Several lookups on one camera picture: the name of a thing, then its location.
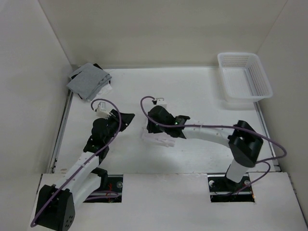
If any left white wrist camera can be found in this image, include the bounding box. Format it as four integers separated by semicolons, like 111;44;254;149
95;102;111;119

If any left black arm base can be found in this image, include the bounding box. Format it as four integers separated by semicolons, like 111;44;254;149
85;168;124;203

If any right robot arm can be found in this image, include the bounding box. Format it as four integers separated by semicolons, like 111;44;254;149
147;105;263;191

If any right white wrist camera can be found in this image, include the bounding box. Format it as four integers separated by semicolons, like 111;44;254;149
152;97;167;109

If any folded white tank top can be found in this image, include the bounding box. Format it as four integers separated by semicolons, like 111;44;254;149
92;84;113;101

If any white tank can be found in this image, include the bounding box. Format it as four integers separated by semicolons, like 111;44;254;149
141;127;176;147
92;84;113;101

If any white plastic basket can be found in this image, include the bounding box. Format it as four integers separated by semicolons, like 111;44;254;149
217;52;273;103

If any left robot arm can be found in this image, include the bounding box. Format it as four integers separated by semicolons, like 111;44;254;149
30;109;135;231

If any folded grey tank top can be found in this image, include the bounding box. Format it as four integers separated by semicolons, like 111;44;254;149
66;63;112;101

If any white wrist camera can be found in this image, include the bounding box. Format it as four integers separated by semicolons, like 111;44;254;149
95;102;111;119
152;97;167;109

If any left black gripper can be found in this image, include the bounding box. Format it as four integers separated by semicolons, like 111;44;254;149
103;110;135;144

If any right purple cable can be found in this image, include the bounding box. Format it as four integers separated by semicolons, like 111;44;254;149
140;96;288;195

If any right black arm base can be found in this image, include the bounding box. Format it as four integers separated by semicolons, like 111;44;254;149
207;174;255;203

